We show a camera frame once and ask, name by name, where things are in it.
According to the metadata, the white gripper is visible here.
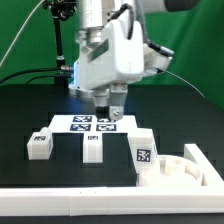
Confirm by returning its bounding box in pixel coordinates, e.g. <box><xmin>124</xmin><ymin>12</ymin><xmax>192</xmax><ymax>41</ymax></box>
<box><xmin>75</xmin><ymin>20</ymin><xmax>144</xmax><ymax>120</ymax></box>

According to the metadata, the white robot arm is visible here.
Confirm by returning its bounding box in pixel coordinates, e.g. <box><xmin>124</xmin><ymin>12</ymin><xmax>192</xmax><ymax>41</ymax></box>
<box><xmin>72</xmin><ymin>0</ymin><xmax>200</xmax><ymax>120</ymax></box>

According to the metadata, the white marker sheet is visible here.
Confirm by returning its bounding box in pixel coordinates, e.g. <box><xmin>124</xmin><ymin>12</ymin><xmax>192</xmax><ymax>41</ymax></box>
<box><xmin>49</xmin><ymin>115</ymin><xmax>137</xmax><ymax>133</ymax></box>

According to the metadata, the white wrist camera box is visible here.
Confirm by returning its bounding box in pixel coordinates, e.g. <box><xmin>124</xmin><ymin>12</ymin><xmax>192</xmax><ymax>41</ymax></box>
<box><xmin>143</xmin><ymin>44</ymin><xmax>174</xmax><ymax>77</ymax></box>

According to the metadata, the black cable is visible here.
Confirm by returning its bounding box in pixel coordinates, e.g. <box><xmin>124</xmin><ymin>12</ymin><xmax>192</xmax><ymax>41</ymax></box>
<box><xmin>0</xmin><ymin>67</ymin><xmax>73</xmax><ymax>86</ymax></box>

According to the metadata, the grey cable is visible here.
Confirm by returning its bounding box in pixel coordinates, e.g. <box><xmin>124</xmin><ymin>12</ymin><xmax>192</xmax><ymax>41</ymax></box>
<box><xmin>0</xmin><ymin>0</ymin><xmax>47</xmax><ymax>68</ymax></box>

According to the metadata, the white L-shaped barrier wall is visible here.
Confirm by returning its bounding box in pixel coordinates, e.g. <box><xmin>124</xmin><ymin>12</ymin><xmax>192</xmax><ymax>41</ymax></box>
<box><xmin>0</xmin><ymin>144</ymin><xmax>224</xmax><ymax>216</ymax></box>

